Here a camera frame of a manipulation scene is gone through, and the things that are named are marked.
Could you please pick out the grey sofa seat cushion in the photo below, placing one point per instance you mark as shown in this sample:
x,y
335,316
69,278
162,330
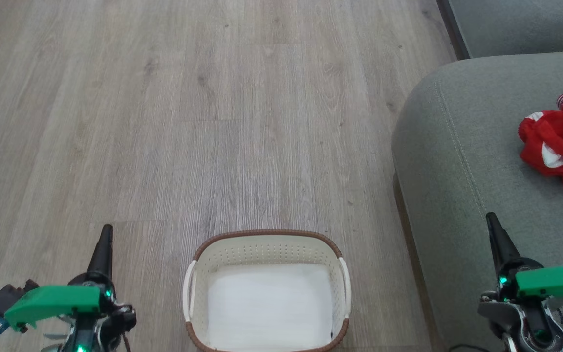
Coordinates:
x,y
457,171

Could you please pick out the grey sofa section dark base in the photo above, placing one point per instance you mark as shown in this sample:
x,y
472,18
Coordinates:
x,y
521,24

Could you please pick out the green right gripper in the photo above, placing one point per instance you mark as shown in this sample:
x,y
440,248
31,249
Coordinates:
x,y
555,281

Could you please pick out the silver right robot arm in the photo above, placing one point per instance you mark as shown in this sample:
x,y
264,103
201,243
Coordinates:
x,y
530,322

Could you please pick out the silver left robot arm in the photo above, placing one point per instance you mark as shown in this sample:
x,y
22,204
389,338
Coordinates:
x,y
96,318

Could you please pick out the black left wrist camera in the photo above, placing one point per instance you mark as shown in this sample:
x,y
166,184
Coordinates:
x,y
10,296

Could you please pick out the cream laundry basket brown rim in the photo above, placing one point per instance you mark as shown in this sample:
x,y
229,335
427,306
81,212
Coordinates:
x,y
267,249

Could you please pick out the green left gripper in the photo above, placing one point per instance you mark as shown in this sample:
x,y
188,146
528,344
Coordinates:
x,y
52,300

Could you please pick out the red knit-trimmed shorts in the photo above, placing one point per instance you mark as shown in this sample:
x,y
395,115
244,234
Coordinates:
x,y
550,142

